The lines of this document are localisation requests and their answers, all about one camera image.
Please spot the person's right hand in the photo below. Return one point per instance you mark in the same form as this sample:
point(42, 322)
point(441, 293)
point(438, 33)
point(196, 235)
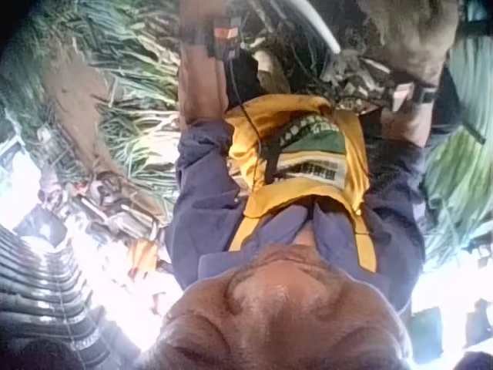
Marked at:
point(416, 42)

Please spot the person's left hand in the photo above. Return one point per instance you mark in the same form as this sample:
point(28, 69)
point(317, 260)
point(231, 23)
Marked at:
point(198, 13)

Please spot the black wrist band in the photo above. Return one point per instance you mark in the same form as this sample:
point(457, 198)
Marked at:
point(227, 36)
point(418, 94)

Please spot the heap of green leaves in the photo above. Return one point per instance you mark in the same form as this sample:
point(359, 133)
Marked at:
point(454, 181)
point(131, 77)

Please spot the white curved stalk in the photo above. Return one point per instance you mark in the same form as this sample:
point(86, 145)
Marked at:
point(321, 25)

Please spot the dark heap of roots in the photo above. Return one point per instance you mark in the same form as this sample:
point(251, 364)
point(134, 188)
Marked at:
point(308, 73)

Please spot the heap of metal clutter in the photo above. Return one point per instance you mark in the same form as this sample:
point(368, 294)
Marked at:
point(104, 204)

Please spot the orange plastic bag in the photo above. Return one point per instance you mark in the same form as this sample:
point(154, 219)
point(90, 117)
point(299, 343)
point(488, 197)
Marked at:
point(142, 256)

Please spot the black ribbed crate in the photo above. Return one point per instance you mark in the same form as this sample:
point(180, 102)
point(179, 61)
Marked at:
point(42, 293)

